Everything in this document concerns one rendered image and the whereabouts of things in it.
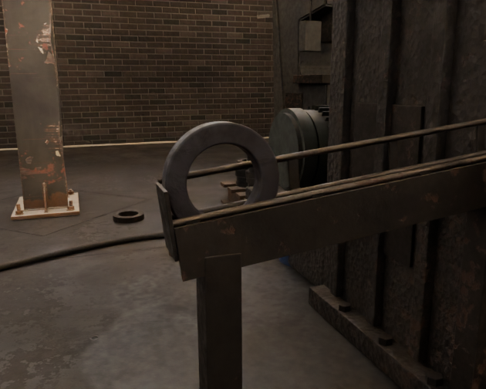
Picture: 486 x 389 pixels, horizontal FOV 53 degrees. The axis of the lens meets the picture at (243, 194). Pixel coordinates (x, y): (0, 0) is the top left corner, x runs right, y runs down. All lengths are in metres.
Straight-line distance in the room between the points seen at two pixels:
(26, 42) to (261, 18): 4.62
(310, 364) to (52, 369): 0.73
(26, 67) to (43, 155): 0.53
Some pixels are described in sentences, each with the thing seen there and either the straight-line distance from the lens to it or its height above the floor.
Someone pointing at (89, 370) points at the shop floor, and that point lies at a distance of 1.52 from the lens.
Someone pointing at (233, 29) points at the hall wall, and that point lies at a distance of 7.17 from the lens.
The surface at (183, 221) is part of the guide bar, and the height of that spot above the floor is 0.59.
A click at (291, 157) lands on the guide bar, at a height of 0.66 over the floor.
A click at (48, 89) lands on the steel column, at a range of 3.22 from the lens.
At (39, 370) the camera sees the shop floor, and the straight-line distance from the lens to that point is 1.57.
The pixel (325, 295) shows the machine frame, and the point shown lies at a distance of 1.74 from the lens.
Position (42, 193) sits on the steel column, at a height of 0.13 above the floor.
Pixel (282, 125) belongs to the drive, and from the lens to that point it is 2.22.
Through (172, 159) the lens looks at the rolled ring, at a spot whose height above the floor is 0.68.
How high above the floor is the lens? 0.78
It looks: 13 degrees down
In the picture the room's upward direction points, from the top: straight up
